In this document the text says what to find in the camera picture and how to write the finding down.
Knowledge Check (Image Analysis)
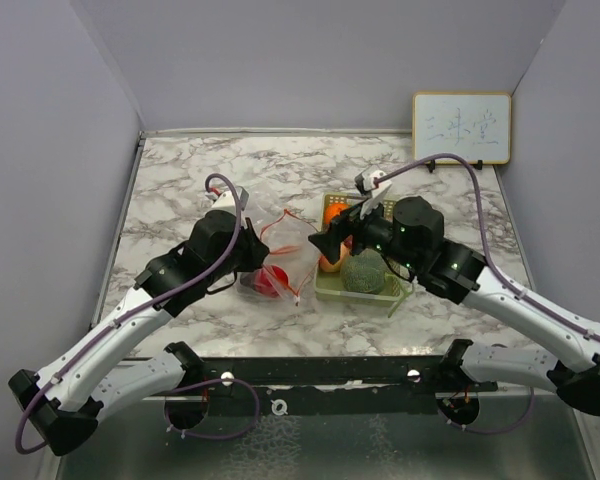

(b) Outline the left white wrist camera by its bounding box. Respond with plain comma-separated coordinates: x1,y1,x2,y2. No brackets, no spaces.
206,186,249,213

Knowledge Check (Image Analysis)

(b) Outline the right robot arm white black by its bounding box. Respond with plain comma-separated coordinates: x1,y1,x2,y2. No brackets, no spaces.
309,197,600,416

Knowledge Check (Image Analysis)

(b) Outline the peach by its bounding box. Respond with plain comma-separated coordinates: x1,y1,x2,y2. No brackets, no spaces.
318,255,344,273

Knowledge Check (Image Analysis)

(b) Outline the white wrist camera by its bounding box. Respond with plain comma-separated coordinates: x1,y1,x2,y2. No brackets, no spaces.
206,186,249,213
354,166,392,219

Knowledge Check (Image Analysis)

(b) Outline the green plastic basket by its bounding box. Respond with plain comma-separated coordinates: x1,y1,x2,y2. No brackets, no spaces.
313,192,415,318

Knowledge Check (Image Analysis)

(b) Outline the orange fruit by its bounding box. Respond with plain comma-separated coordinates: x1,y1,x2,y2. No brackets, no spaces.
323,202,349,226

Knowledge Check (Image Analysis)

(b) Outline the red apple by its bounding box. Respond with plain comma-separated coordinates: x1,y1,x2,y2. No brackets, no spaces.
253,265,289,298

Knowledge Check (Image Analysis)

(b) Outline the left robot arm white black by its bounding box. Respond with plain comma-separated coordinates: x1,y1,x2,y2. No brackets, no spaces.
8,210,269,456

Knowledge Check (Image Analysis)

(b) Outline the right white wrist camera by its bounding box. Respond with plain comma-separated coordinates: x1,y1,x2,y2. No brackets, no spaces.
354,166,392,219

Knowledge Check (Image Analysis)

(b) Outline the clear zip bag orange zipper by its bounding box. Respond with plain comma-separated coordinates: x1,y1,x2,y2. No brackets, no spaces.
236,186,320,306

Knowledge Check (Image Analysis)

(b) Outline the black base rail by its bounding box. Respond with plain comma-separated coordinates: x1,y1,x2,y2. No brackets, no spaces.
165,342,497,418

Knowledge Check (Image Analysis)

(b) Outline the green melon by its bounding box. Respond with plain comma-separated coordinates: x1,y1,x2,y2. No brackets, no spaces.
340,250,388,294

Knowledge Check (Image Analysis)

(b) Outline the small whiteboard wooden frame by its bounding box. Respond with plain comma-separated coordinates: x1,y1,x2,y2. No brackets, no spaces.
412,92,512,167

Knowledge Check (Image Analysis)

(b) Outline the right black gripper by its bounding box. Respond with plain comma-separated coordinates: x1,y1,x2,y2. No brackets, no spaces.
309,190,421,272

